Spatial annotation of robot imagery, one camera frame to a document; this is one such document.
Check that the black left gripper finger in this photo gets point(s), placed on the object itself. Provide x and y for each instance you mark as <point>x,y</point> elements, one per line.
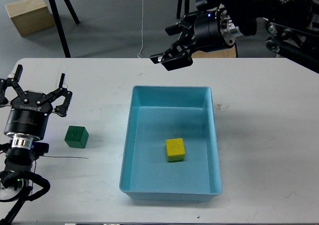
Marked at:
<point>45,102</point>
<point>12,82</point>

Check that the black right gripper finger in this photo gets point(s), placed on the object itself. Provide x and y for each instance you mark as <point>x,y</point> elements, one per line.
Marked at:
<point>176,57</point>
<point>187,23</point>

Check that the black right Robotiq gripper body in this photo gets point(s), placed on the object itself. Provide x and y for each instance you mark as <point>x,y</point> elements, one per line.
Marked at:
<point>208,31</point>

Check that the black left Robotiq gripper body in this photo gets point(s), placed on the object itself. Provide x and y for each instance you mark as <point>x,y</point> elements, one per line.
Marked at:
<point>30,118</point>

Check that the green wooden block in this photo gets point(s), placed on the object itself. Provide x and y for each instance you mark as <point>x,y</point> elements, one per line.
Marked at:
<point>76,137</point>

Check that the yellow wooden block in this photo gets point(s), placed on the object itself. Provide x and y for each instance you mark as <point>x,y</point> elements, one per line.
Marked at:
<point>175,150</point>

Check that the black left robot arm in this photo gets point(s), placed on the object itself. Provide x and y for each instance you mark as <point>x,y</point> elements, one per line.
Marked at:
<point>18,181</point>

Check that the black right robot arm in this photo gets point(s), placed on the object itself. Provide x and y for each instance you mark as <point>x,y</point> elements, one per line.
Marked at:
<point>293,26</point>

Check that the brown wooden box center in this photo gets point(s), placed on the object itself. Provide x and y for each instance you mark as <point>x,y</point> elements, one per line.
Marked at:
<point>225,53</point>

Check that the light wooden box left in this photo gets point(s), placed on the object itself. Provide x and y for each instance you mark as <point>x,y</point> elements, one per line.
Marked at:
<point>29,16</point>

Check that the light blue plastic box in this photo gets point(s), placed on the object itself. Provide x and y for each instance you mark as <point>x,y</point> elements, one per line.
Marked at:
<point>158,113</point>

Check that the black table leg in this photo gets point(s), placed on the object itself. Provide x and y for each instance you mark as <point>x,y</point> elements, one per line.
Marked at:
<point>180,1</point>

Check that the black tripod stand legs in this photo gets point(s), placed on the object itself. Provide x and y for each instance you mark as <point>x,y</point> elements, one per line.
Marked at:
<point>59,26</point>

